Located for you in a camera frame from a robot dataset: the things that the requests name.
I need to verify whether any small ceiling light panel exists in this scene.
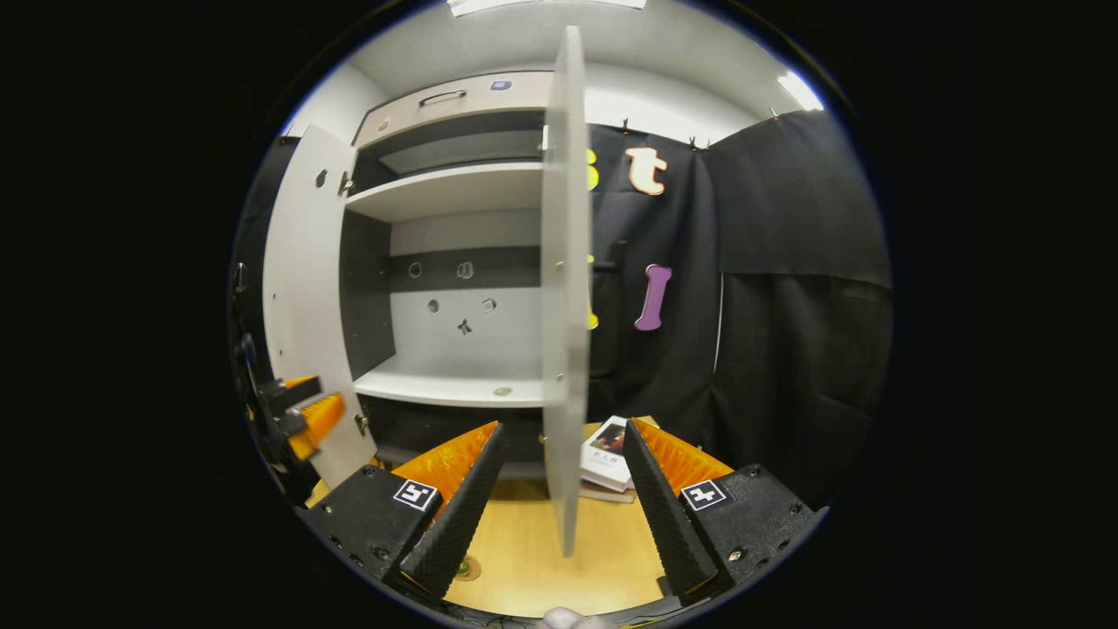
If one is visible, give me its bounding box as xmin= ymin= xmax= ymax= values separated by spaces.
xmin=776 ymin=70 xmax=825 ymax=113

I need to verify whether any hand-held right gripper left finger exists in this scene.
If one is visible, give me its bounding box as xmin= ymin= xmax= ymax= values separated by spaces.
xmin=297 ymin=421 xmax=509 ymax=605

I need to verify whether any white cover book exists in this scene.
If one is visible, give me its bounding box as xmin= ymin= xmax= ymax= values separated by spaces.
xmin=579 ymin=415 xmax=638 ymax=493

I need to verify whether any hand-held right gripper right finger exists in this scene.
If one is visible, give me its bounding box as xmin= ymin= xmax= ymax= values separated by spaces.
xmin=620 ymin=418 xmax=830 ymax=605

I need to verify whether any large ceiling light panel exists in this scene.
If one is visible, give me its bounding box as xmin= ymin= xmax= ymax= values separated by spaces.
xmin=447 ymin=0 xmax=648 ymax=19

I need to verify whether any white cabinet body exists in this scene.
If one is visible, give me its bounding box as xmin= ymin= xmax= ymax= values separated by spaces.
xmin=339 ymin=70 xmax=556 ymax=483

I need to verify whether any beige cabinet drawer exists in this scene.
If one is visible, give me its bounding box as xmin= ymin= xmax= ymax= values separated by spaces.
xmin=352 ymin=72 xmax=556 ymax=150

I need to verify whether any brown book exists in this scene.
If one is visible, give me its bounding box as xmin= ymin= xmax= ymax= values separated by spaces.
xmin=580 ymin=480 xmax=638 ymax=506

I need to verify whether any white cabinet door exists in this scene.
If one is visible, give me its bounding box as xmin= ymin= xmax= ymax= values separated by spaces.
xmin=538 ymin=24 xmax=594 ymax=559
xmin=262 ymin=122 xmax=378 ymax=489

